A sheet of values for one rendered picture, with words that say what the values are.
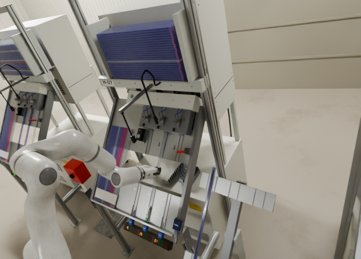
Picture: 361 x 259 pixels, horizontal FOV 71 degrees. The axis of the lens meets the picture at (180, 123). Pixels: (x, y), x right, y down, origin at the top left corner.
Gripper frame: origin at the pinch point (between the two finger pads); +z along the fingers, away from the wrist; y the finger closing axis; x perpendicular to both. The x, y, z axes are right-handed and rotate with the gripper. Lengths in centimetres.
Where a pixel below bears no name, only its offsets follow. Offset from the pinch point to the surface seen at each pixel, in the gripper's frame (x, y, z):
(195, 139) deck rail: -20.7, -20.8, 4.0
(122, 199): 23.3, 22.2, -2.6
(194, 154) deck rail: -12.7, -21.0, 3.8
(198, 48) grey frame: -66, -25, -11
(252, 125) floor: -28, 6, 193
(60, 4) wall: -196, 350, 139
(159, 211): 22.0, -6.9, -2.4
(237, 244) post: 22, -53, -5
